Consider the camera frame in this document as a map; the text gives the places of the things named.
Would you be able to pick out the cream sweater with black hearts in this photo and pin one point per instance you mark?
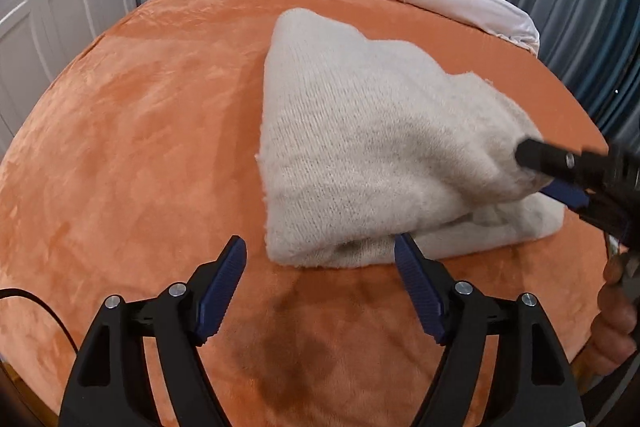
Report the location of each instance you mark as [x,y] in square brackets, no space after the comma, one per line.
[360,147]

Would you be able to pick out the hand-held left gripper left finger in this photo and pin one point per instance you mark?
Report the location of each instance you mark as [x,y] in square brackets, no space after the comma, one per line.
[222,292]

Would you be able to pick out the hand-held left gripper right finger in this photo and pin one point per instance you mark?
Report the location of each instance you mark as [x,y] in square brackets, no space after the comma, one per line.
[417,292]

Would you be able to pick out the orange plush blanket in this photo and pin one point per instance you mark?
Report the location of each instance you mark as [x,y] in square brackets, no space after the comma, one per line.
[140,157]

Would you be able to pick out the person's right hand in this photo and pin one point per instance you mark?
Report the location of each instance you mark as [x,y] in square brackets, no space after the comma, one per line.
[617,332]

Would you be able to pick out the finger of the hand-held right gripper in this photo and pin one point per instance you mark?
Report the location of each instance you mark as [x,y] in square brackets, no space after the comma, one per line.
[550,157]
[565,196]

